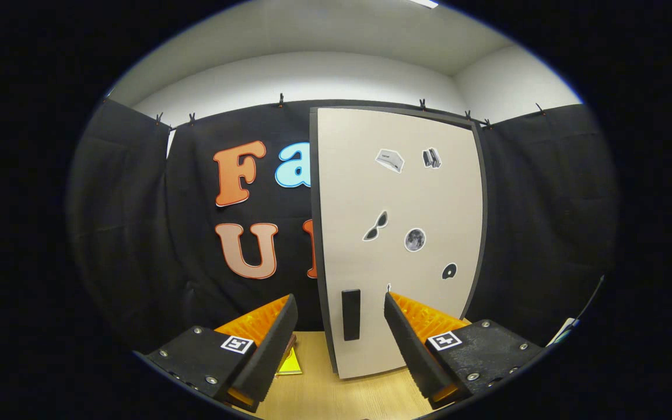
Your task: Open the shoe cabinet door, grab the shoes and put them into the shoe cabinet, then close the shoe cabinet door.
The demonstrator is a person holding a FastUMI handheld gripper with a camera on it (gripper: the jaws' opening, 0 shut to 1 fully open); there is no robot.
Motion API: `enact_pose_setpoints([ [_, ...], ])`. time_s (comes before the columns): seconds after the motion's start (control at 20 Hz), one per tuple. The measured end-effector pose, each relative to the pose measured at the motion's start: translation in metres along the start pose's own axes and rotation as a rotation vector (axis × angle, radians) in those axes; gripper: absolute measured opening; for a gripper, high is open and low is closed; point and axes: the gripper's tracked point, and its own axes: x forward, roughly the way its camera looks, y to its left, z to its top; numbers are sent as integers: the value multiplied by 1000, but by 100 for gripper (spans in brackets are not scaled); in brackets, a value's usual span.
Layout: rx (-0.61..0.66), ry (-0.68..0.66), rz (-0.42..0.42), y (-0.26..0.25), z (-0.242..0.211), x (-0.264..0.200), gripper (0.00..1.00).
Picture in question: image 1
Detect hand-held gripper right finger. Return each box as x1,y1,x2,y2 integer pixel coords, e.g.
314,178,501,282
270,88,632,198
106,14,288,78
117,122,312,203
384,291,547,409

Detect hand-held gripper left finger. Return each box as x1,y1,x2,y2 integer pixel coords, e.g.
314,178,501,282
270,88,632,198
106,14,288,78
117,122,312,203
133,293,299,414

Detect beige shoe cabinet door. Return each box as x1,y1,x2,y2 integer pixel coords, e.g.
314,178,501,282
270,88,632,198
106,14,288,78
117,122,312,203
317,108,484,380

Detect grey shoe cabinet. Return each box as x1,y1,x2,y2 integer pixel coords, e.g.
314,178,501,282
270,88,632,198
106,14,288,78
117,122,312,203
309,106,488,374

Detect yellow book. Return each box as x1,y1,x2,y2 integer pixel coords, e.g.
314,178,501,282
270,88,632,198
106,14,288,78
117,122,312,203
276,347,303,376

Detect white paper sheets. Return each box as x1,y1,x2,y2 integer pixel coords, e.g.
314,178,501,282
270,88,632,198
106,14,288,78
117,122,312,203
546,317,579,346

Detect black backdrop cloth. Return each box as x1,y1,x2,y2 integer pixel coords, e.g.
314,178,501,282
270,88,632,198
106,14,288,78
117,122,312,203
66,96,620,351

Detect row of black cloth clips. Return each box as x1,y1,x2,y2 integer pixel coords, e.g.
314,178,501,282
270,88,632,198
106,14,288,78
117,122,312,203
103,92,547,130

